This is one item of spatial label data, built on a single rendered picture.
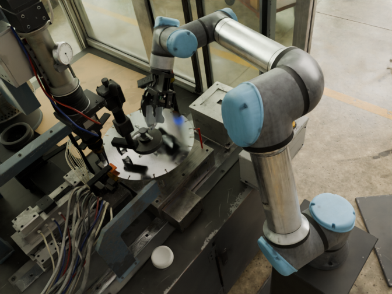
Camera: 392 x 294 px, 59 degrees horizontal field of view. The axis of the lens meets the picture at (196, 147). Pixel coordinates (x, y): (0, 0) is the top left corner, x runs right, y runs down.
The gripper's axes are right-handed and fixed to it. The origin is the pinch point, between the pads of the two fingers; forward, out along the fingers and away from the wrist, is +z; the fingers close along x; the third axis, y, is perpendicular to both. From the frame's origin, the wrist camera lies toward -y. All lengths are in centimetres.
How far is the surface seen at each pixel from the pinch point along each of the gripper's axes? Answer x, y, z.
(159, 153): -0.5, 8.7, 6.6
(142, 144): -3.8, 2.4, 5.6
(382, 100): 197, -16, -2
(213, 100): 29.3, -3.6, -7.5
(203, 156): 17.1, 10.7, 8.6
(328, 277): 29, 62, 26
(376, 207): 132, 31, 45
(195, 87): 38.6, -28.9, -5.7
